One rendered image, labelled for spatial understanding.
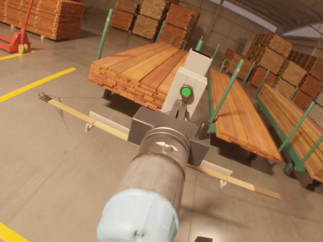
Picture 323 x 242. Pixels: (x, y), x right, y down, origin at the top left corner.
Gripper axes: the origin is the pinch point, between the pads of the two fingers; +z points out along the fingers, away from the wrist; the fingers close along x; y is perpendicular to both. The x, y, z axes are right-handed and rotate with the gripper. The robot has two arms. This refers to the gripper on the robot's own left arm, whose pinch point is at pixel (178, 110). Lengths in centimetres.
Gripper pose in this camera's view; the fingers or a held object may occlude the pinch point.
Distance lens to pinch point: 41.7
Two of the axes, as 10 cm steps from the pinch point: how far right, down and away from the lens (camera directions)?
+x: -9.4, -3.5, 0.2
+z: 1.8, -4.3, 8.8
